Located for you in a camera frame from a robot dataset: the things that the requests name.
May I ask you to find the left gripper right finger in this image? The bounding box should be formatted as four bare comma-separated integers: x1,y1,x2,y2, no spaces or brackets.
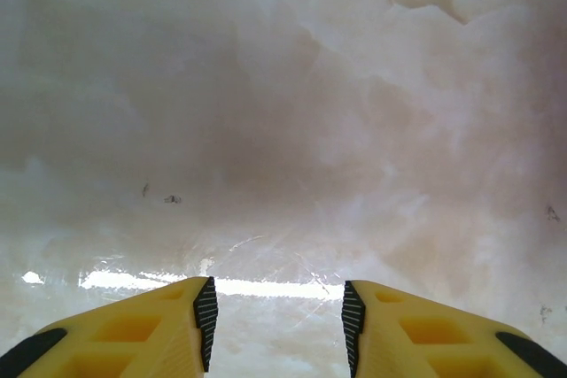
341,279,567,378

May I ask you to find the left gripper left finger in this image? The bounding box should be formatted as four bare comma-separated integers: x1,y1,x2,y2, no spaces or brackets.
0,275,221,378

